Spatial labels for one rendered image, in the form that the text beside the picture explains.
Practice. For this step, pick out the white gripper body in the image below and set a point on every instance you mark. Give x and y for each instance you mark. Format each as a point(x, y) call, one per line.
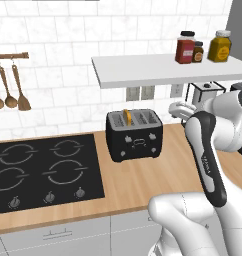
point(181, 109)

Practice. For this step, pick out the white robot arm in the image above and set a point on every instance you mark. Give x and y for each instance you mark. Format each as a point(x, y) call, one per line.
point(233, 213)

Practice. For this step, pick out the white toaster lever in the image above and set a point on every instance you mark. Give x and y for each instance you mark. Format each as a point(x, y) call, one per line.
point(128, 139)
point(152, 136)

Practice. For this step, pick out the golden bread slice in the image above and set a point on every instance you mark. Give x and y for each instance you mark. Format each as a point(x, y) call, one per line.
point(127, 117)

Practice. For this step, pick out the black toaster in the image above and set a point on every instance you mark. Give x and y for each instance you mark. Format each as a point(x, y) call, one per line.
point(136, 146)

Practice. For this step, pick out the small brown jar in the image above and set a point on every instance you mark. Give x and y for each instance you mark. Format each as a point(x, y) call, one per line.
point(197, 53)

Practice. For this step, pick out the red jar with black lid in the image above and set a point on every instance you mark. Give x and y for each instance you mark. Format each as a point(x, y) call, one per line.
point(185, 48)

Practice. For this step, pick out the yellow jar with white lid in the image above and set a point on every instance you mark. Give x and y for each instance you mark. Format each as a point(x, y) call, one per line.
point(220, 46)

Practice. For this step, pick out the grey hob knob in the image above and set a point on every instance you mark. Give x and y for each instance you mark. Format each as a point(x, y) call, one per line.
point(80, 192)
point(49, 197)
point(14, 202)

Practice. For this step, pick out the black hob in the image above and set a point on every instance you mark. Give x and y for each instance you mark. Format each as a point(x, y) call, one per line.
point(43, 173)

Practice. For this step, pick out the wooden spatula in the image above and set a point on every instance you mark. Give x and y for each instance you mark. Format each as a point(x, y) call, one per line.
point(23, 101)

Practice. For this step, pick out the grey drawer front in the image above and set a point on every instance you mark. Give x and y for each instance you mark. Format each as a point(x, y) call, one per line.
point(76, 240)

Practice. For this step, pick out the white appliance with black frame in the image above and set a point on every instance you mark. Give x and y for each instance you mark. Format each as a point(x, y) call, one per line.
point(204, 91)

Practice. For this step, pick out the white wall shelf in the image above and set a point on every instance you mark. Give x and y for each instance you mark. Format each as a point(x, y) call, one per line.
point(143, 70)

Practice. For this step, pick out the wooden wall rail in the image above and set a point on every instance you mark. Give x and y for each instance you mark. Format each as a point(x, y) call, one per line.
point(13, 55)

